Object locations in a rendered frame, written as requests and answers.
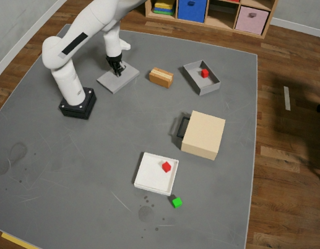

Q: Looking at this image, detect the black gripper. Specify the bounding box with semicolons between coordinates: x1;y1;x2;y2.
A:
106;52;126;77

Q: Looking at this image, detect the brown cardboard box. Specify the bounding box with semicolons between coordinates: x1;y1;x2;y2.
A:
149;68;173;88

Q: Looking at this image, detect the green block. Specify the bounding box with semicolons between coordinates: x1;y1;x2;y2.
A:
172;198;182;208

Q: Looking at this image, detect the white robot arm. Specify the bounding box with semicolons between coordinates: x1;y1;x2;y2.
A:
42;0;147;105

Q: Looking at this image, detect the red block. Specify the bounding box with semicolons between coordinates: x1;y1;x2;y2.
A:
162;162;171;173
201;69;209;78

